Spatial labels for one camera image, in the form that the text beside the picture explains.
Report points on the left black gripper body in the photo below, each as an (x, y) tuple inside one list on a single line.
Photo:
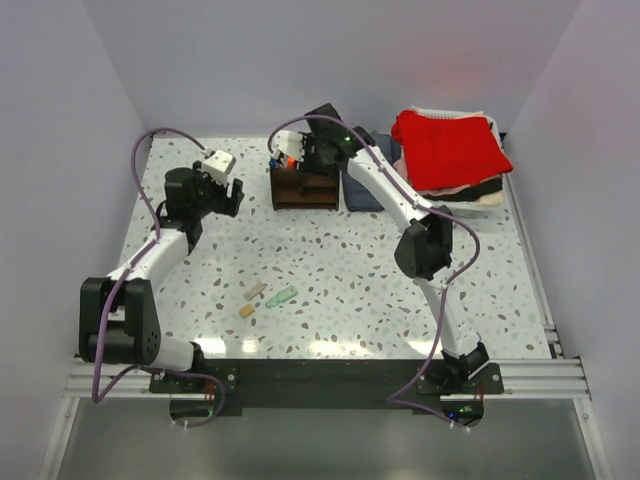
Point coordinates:
[(213, 196)]

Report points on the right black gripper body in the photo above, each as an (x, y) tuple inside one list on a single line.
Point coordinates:
[(314, 158)]

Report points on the brown wooden desk organizer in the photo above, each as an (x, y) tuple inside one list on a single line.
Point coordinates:
[(292, 189)]

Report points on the beige eraser piece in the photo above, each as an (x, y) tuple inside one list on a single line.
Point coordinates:
[(253, 292)]

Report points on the tan eraser block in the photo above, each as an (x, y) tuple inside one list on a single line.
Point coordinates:
[(246, 311)]

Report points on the green clear correction tape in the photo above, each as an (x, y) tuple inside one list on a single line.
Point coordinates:
[(281, 297)]

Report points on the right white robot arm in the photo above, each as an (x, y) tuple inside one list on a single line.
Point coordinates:
[(426, 242)]

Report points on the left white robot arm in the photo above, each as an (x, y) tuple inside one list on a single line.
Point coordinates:
[(119, 320)]

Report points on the blue folded towel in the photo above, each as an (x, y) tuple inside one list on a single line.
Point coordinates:
[(356, 197)]

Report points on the pink cloth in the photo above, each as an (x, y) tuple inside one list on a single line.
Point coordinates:
[(400, 167)]

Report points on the red folded cloth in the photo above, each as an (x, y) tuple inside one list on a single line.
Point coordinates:
[(448, 153)]

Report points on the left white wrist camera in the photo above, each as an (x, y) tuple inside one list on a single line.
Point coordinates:
[(218, 164)]

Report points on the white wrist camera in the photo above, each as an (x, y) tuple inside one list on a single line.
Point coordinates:
[(218, 164), (289, 143)]

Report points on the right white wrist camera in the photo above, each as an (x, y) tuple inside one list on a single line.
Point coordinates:
[(289, 143)]

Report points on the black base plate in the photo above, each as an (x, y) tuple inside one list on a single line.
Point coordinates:
[(339, 384)]

